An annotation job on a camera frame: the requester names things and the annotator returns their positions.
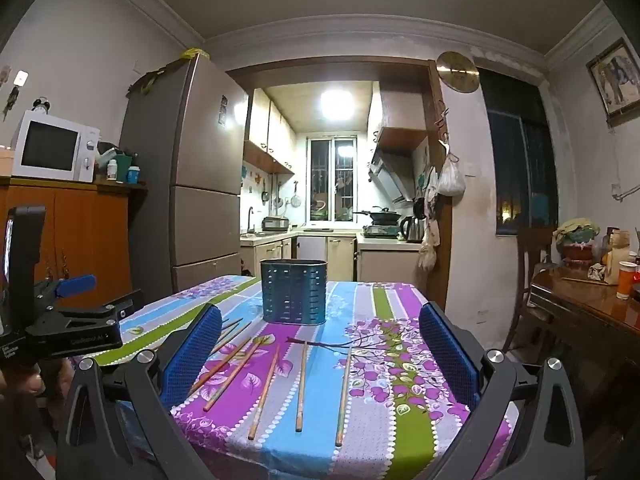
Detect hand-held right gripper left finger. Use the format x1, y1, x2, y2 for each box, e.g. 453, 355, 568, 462
55, 302, 223, 480

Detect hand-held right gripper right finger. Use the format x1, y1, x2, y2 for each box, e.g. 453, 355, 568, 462
419, 301, 586, 480

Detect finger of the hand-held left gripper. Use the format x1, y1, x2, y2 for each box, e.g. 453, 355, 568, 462
47, 287, 143, 330
32, 274, 97, 311

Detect green-printed wooden chopstick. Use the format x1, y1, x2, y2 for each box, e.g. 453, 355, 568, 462
335, 346, 353, 448

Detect blue perforated utensil holder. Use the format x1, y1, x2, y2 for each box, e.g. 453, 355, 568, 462
259, 258, 328, 326

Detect person's left hand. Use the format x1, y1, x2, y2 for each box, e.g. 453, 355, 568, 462
0, 357, 47, 400

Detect orange wooden cabinet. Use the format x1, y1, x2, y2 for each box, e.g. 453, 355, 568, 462
0, 176, 148, 311

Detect striped floral tablecloth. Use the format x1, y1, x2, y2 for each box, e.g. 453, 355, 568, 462
80, 274, 521, 480

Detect dark wooden chair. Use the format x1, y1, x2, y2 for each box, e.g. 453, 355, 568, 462
501, 227, 561, 366

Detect white microwave oven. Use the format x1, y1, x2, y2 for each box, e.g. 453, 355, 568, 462
11, 110, 101, 183

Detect steel electric kettle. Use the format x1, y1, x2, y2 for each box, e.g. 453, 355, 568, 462
400, 215, 427, 243

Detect teal plastic container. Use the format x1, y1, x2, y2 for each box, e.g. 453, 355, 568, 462
97, 146, 135, 181

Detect gas stove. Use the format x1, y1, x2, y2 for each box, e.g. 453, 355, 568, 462
362, 224, 401, 240

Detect glossy wooden side table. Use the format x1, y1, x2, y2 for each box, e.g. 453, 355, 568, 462
522, 262, 640, 461

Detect cream lower kitchen cabinets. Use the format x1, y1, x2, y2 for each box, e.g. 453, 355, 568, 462
240, 232, 426, 283

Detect cream kitchen cabinets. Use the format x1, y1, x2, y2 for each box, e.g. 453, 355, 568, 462
240, 232, 426, 283
243, 89, 297, 176

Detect grey refrigerator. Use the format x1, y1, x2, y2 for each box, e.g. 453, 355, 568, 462
119, 55, 249, 293

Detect black wok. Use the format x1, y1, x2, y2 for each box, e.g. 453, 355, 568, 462
353, 207, 403, 226

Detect hanging keys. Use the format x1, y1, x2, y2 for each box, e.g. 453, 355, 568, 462
2, 86, 21, 121

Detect potted flower plant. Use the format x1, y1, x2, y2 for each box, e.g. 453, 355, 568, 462
552, 217, 601, 267

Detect white plastic bag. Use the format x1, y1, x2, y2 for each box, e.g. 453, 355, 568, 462
437, 152, 467, 197

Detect steel range hood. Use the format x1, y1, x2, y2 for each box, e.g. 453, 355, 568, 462
369, 147, 418, 206

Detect orange cup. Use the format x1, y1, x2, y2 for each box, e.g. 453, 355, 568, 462
617, 261, 640, 301

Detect beige carton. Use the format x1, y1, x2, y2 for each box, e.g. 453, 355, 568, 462
606, 230, 633, 285

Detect dark room window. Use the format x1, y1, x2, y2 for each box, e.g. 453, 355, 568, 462
482, 67, 560, 237

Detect barred kitchen window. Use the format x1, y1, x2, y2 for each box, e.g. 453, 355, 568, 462
306, 135, 360, 223

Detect cream upper kitchen cabinets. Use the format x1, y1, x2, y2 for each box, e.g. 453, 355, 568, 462
243, 89, 297, 176

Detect ceiling lamp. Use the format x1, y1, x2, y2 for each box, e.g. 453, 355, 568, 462
319, 89, 355, 122

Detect dark green strap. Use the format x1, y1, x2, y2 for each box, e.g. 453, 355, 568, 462
127, 66, 171, 96

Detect gold round wall plate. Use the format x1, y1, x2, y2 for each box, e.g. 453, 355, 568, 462
436, 51, 478, 94

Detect framed wall picture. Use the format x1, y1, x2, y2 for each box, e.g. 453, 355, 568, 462
586, 37, 640, 128

